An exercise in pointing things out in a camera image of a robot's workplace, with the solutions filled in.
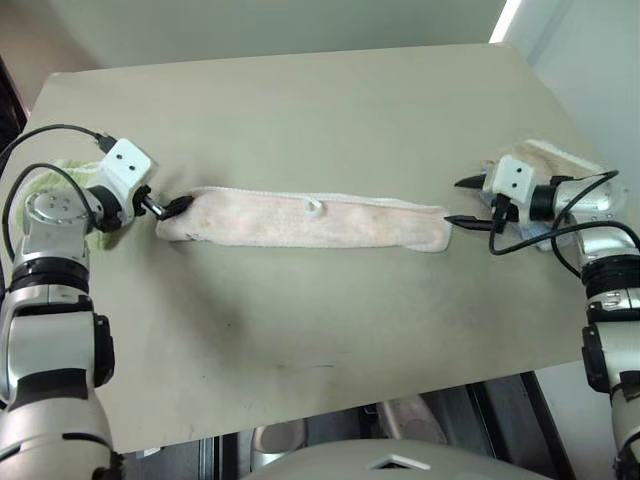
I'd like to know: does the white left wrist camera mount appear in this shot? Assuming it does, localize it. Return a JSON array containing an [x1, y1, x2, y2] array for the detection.
[[96, 139, 154, 222]]

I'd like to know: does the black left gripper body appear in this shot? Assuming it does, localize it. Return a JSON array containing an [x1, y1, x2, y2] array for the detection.
[[130, 183, 167, 222]]

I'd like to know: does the light blue cloth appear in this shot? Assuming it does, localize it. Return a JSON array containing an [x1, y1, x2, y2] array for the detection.
[[516, 221, 577, 253]]

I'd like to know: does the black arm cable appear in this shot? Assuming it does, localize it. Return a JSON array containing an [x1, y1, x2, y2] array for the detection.
[[488, 170, 621, 279], [0, 123, 119, 262]]

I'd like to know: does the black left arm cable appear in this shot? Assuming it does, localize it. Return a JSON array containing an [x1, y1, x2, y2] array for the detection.
[[0, 123, 119, 262]]

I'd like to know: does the pink towel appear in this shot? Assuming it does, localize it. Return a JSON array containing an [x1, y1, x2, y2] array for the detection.
[[154, 185, 453, 253]]

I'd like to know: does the green towel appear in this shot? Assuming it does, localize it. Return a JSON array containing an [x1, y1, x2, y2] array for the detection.
[[10, 157, 121, 252]]

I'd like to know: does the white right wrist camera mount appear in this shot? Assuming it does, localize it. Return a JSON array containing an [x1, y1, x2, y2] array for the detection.
[[482, 154, 538, 227]]

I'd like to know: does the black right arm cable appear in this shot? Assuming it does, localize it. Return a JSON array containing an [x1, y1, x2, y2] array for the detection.
[[488, 170, 621, 279]]

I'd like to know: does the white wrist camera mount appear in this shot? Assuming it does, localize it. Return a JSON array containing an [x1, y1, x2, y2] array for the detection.
[[482, 154, 538, 227], [96, 139, 154, 222]]

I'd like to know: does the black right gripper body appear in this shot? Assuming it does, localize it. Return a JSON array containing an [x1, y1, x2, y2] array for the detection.
[[478, 171, 513, 223]]

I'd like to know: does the grey rounded shape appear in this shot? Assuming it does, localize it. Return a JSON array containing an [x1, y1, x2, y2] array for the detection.
[[249, 418, 308, 469]]

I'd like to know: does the dark furniture piece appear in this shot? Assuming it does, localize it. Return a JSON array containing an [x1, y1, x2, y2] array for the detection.
[[0, 53, 29, 147]]

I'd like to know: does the beige and white towel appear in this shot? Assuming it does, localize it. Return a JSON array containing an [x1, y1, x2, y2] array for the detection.
[[478, 138, 604, 202]]

